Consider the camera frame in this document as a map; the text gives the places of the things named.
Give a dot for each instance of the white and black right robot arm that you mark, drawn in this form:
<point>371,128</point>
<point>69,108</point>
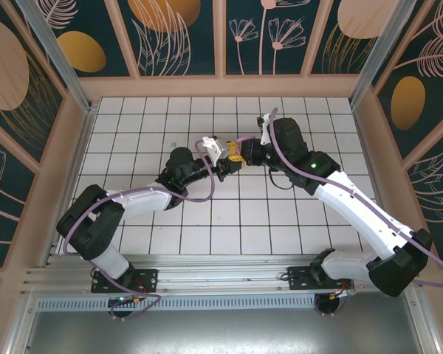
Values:
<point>362,210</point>

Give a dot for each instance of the aluminium frame post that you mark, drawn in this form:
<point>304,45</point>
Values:
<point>378,55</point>
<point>63,62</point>

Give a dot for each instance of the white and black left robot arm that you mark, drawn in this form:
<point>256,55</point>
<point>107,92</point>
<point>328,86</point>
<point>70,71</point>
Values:
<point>140,201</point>

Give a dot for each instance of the aluminium side rail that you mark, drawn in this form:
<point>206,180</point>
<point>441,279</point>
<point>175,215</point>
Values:
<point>365,147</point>
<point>71,184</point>

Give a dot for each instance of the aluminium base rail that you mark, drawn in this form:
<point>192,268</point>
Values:
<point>221,274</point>

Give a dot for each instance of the grey metal sheet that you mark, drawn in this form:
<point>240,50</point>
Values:
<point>221,332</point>

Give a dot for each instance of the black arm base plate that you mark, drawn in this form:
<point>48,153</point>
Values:
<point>149,280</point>
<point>299,280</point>

